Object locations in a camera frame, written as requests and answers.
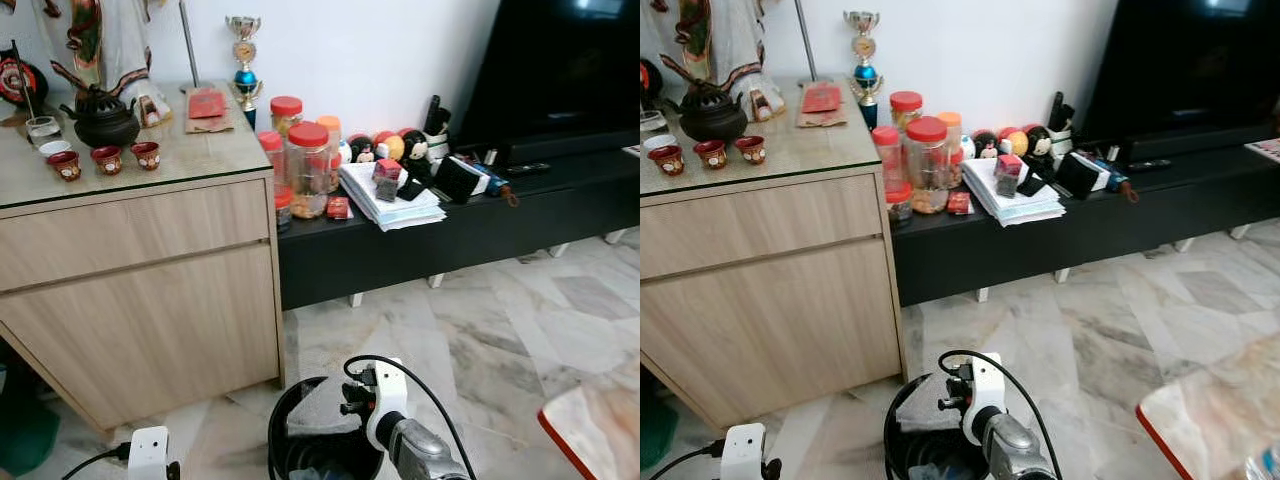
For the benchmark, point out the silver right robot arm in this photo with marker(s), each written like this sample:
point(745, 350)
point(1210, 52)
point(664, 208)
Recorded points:
point(425, 455)
point(1020, 450)

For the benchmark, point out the grey crumpled trash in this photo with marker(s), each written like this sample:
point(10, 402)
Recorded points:
point(320, 410)
point(928, 405)

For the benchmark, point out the black rubbish bin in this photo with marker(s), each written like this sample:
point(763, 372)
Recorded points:
point(910, 455)
point(300, 455)

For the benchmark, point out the dark green bag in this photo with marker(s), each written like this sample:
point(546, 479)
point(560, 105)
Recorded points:
point(25, 430)
point(655, 430)

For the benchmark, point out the marble table with red edge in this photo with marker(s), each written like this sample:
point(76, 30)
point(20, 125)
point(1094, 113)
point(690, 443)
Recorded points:
point(600, 430)
point(1220, 420)

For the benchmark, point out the low light wood cabinet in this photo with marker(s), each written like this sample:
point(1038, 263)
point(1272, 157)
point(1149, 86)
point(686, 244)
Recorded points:
point(770, 290)
point(140, 290)

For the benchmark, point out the small red box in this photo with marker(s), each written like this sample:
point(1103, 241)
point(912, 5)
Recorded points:
point(338, 208)
point(959, 203)

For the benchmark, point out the stack of white papers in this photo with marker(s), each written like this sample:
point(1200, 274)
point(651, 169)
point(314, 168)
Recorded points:
point(395, 212)
point(1015, 207)

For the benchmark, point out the black tv bench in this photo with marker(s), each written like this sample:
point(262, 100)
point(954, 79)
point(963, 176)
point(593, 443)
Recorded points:
point(470, 235)
point(1100, 225)

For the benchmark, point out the tiny jar with red lid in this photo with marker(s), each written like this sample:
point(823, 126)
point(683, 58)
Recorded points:
point(899, 200)
point(284, 205)

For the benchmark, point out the grey box with red top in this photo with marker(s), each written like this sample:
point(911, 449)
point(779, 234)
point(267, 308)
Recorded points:
point(386, 180)
point(1008, 175)

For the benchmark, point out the large clear jar red lid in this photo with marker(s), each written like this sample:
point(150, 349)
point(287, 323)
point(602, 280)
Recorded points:
point(309, 170)
point(927, 165)

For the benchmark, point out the slim clear jar red lid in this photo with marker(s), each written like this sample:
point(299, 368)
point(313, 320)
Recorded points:
point(271, 160)
point(886, 155)

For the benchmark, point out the black and red round toy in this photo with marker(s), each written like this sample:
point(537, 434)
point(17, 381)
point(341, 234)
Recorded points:
point(985, 145)
point(361, 150)

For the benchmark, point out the brown key fob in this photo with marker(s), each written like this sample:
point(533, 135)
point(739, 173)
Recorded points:
point(1128, 188)
point(508, 193)

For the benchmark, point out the yellow and red round toy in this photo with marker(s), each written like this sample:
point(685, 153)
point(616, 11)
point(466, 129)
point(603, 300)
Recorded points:
point(1013, 141)
point(389, 146)

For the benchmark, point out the clear jar with orange lid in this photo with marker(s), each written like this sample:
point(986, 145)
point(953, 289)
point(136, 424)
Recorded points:
point(331, 130)
point(951, 125)

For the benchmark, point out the flat black remote control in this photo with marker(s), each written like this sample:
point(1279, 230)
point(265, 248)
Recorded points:
point(1150, 165)
point(528, 170)

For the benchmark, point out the short jar with red lid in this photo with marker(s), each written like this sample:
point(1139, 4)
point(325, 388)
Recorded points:
point(906, 104)
point(286, 110)

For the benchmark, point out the upright black remote control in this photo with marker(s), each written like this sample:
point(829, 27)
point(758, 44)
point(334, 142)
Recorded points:
point(1058, 110)
point(436, 115)

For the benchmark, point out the brown paper envelope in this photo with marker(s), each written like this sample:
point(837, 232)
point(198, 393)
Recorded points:
point(210, 126)
point(822, 120)

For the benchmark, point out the small red tea cup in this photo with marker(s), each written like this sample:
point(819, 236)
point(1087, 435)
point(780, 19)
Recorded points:
point(146, 156)
point(711, 155)
point(666, 162)
point(750, 150)
point(106, 161)
point(64, 168)

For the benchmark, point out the clear plastic bottle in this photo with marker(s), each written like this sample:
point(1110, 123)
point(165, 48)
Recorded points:
point(1265, 465)

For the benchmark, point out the red packet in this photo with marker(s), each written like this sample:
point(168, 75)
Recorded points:
point(821, 98)
point(207, 104)

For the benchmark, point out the gold and blue trophy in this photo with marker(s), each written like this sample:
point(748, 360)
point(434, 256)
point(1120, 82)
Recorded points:
point(245, 80)
point(864, 75)

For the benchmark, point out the small white bowl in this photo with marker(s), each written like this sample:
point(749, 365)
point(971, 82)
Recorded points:
point(660, 142)
point(54, 148)

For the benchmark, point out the black incense burner pot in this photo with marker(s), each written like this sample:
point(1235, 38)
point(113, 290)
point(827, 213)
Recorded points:
point(712, 117)
point(103, 122)

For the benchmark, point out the clear glass cup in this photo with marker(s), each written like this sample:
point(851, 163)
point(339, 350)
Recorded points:
point(43, 132)
point(651, 120)

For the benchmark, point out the thin metal pole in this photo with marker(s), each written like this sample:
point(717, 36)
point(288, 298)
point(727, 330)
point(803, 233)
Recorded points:
point(805, 40)
point(189, 45)

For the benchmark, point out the black flat television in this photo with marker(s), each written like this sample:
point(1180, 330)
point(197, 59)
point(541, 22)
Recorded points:
point(1190, 65)
point(560, 70)

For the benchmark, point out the pink printed paper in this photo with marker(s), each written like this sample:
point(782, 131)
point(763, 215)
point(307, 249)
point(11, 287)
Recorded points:
point(1266, 150)

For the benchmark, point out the round black and red ornament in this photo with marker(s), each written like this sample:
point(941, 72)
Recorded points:
point(18, 80)
point(648, 82)

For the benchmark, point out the robed deity statue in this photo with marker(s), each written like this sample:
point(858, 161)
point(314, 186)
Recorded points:
point(730, 45)
point(115, 50)

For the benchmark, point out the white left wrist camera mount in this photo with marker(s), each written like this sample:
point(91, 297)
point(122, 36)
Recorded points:
point(743, 452)
point(148, 455)

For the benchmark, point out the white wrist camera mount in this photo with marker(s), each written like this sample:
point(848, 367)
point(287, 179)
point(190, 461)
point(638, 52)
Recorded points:
point(390, 400)
point(743, 452)
point(988, 395)
point(148, 455)

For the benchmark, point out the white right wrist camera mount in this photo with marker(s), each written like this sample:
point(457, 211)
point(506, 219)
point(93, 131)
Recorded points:
point(988, 395)
point(390, 400)

